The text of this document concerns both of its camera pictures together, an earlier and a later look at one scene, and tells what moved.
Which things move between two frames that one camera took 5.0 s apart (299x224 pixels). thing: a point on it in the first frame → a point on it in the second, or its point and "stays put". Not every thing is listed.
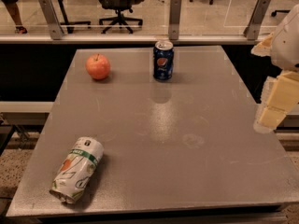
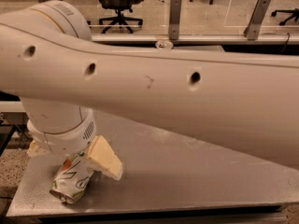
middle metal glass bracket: x=174 y=20 stays put
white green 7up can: x=77 y=169 stays put
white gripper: x=287 y=47 → x=66 y=141
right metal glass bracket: x=252 y=29 stays put
